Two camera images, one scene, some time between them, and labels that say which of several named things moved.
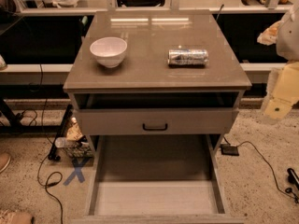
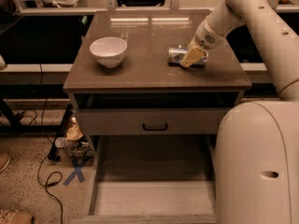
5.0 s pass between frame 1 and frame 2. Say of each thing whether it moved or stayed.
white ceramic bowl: stayed
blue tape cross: stayed
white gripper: moved
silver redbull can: stayed
